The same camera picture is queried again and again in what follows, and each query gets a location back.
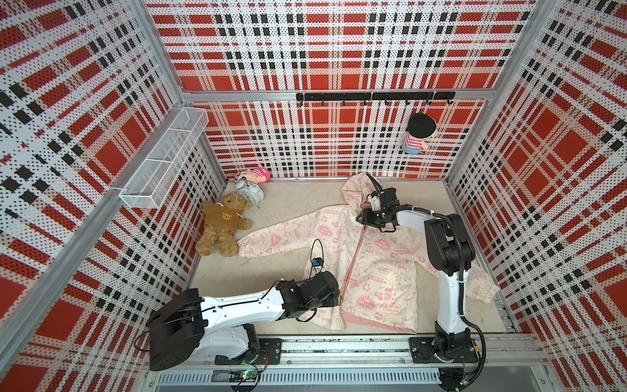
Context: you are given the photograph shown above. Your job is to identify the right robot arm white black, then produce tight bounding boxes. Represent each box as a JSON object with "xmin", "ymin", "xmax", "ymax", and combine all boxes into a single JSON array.
[{"xmin": 356, "ymin": 174, "xmax": 478, "ymax": 363}]

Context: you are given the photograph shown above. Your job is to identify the black wall hook rail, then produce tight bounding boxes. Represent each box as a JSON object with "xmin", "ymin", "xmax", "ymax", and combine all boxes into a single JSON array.
[{"xmin": 296, "ymin": 91, "xmax": 456, "ymax": 103}]

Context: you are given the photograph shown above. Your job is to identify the green circuit board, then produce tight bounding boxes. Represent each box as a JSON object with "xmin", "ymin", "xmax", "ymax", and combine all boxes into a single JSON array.
[{"xmin": 229, "ymin": 370, "xmax": 258, "ymax": 384}]

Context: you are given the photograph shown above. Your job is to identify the aluminium front rail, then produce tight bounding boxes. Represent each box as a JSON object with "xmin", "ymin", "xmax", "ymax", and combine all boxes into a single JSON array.
[{"xmin": 138, "ymin": 333, "xmax": 558, "ymax": 391}]

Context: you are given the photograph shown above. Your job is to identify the cream pink printed jacket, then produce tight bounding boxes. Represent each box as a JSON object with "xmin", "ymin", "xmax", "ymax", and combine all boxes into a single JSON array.
[{"xmin": 237, "ymin": 171, "xmax": 501, "ymax": 334}]

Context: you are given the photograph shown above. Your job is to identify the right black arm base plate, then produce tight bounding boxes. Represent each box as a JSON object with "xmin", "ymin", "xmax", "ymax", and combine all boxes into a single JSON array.
[{"xmin": 408, "ymin": 336, "xmax": 479, "ymax": 365}]

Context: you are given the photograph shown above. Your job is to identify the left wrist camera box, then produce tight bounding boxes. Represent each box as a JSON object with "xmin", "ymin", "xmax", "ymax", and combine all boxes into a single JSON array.
[{"xmin": 311, "ymin": 257, "xmax": 324, "ymax": 274}]

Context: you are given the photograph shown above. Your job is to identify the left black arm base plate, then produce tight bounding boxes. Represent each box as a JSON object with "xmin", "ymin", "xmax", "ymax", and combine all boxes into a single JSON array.
[{"xmin": 214, "ymin": 338, "xmax": 282, "ymax": 365}]

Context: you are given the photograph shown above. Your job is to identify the brown teddy bear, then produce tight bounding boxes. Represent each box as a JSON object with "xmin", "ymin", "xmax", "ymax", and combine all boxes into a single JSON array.
[{"xmin": 196, "ymin": 193, "xmax": 252, "ymax": 257}]

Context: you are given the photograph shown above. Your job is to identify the white wire mesh basket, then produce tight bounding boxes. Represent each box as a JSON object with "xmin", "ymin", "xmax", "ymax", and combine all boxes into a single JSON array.
[{"xmin": 120, "ymin": 107, "xmax": 208, "ymax": 209}]

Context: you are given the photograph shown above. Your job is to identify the black-haired striped doll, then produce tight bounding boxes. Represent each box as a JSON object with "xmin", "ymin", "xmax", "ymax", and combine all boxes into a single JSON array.
[{"xmin": 402, "ymin": 113, "xmax": 437, "ymax": 155}]

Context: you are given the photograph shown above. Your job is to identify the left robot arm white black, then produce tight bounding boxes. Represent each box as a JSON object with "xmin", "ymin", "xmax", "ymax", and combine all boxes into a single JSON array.
[{"xmin": 147, "ymin": 271, "xmax": 341, "ymax": 372}]

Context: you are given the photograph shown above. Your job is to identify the pink plush doll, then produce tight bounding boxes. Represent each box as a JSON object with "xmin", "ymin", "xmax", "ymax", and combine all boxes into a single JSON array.
[{"xmin": 235, "ymin": 167, "xmax": 271, "ymax": 185}]

